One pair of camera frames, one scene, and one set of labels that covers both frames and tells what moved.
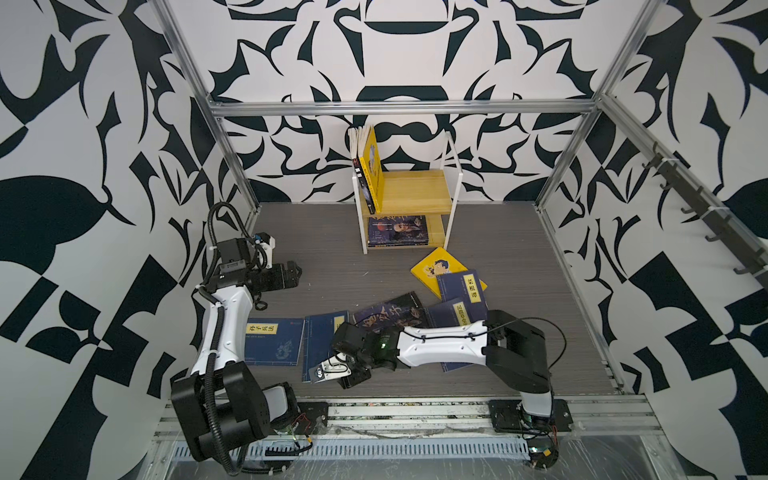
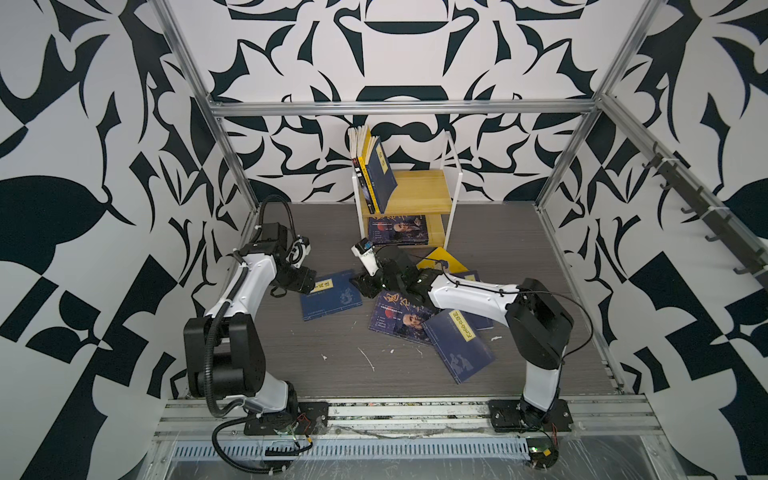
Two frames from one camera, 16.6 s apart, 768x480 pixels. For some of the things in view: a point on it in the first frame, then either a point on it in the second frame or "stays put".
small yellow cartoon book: (434, 264) stays put
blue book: (272, 341) to (331, 293)
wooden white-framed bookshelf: (418, 193) stays put
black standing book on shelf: (353, 133) stays put
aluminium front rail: (621, 427) stays put
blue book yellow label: (318, 338) to (381, 174)
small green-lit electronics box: (542, 451) stays put
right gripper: (356, 377) to (365, 284)
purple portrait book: (401, 230) stays put
